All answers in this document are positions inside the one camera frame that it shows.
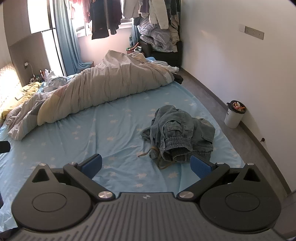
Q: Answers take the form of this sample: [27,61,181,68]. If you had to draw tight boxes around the bedside toiletry bottles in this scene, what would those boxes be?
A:
[39,68,52,80]

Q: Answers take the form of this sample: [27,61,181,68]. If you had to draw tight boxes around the row of hanging clothes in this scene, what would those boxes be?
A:
[69,0,182,41]

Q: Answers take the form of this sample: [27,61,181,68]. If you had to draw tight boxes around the tall wardrobe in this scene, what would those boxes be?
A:
[28,0,66,77]

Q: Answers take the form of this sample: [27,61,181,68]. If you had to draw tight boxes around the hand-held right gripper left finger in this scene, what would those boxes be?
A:
[31,153,115,201]

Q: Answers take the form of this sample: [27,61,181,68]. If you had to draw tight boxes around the pile of clothes on chair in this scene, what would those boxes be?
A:
[133,17,182,52]

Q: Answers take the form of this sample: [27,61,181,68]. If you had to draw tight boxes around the light blue star-print bed sheet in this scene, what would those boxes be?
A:
[0,82,245,232]

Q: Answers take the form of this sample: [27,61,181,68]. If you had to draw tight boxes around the crumpled light blue cloth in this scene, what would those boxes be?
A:
[43,75,70,92]

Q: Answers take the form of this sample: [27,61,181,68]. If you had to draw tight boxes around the white trash bin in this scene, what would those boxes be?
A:
[224,100,247,128]

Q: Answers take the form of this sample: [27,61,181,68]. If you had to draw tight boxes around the black armchair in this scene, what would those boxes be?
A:
[139,39,183,66]

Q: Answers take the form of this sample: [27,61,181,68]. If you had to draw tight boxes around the grey wall socket panel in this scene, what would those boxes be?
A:
[245,26,264,40]

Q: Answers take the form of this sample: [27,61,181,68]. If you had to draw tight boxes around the grey beige duvet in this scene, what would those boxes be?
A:
[6,50,175,141]

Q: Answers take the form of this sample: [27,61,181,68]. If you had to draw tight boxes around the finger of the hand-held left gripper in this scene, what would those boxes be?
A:
[0,141,11,154]

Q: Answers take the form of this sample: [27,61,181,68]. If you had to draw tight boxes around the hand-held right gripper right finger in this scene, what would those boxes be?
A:
[177,155,263,201]

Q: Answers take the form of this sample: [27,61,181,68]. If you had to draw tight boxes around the window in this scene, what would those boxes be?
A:
[69,0,139,37]

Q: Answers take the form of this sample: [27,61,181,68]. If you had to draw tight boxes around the white quilted headboard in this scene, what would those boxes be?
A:
[0,65,23,121]

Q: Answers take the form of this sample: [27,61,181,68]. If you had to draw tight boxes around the yellow pillow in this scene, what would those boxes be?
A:
[22,82,43,98]

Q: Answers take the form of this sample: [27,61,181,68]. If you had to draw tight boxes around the blue curtain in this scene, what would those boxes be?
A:
[54,0,81,77]

